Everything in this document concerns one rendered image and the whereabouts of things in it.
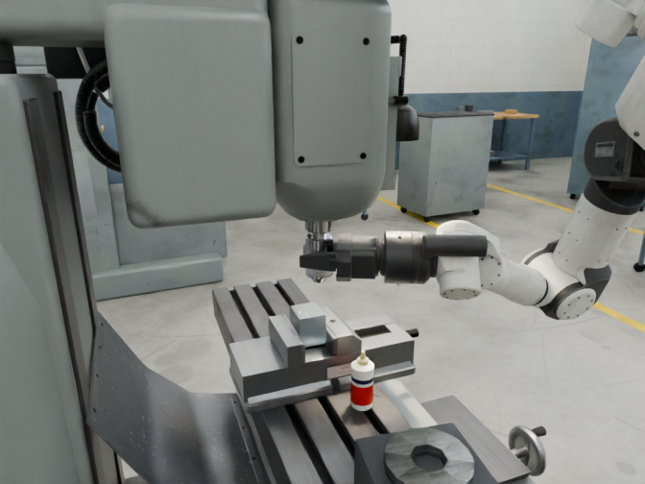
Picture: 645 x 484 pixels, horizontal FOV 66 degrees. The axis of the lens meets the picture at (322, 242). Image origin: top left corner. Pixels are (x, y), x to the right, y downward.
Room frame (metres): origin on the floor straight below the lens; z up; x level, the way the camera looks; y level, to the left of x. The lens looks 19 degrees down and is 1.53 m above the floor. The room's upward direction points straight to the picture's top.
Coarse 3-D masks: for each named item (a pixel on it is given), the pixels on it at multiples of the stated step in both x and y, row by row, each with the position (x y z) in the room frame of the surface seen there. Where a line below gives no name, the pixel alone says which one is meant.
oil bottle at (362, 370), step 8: (360, 360) 0.75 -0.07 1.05; (368, 360) 0.75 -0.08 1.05; (352, 368) 0.75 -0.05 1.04; (360, 368) 0.74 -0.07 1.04; (368, 368) 0.74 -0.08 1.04; (352, 376) 0.75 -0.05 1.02; (360, 376) 0.74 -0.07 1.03; (368, 376) 0.74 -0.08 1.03; (352, 384) 0.74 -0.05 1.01; (360, 384) 0.74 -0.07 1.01; (368, 384) 0.74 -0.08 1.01; (352, 392) 0.74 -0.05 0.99; (360, 392) 0.73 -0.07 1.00; (368, 392) 0.74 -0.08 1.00; (352, 400) 0.74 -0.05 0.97; (360, 400) 0.73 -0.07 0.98; (368, 400) 0.74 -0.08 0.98; (360, 408) 0.73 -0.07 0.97; (368, 408) 0.74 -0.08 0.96
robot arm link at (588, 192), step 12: (588, 180) 0.83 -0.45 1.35; (588, 192) 0.81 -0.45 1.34; (600, 192) 0.79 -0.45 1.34; (612, 192) 0.79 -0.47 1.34; (624, 192) 0.79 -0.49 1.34; (636, 192) 0.80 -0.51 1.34; (600, 204) 0.79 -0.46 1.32; (612, 204) 0.78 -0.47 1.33; (624, 204) 0.78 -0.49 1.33; (636, 204) 0.78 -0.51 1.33
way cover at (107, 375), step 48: (96, 336) 0.72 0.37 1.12; (96, 384) 0.60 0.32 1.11; (144, 384) 0.76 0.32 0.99; (96, 432) 0.51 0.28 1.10; (144, 432) 0.63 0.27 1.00; (192, 432) 0.73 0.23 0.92; (240, 432) 0.77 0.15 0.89; (144, 480) 0.53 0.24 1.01; (192, 480) 0.60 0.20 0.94; (240, 480) 0.64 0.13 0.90
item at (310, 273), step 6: (306, 246) 0.78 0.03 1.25; (312, 246) 0.77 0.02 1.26; (318, 246) 0.77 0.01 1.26; (324, 246) 0.77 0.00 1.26; (330, 246) 0.77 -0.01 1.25; (306, 252) 0.78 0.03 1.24; (312, 252) 0.77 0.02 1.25; (318, 252) 0.77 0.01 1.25; (324, 252) 0.77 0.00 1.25; (306, 270) 0.78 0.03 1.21; (312, 270) 0.77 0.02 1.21; (318, 270) 0.77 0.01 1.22; (312, 276) 0.77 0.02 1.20; (318, 276) 0.77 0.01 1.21; (324, 276) 0.77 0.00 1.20; (330, 276) 0.78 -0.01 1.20
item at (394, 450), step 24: (408, 432) 0.44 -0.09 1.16; (432, 432) 0.44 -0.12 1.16; (456, 432) 0.46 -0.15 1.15; (360, 456) 0.43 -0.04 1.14; (384, 456) 0.41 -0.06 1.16; (408, 456) 0.41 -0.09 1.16; (432, 456) 0.42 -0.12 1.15; (456, 456) 0.41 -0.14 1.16; (360, 480) 0.42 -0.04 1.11; (384, 480) 0.39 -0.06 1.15; (408, 480) 0.37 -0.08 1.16; (432, 480) 0.37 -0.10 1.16; (456, 480) 0.37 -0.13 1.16; (480, 480) 0.39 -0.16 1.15
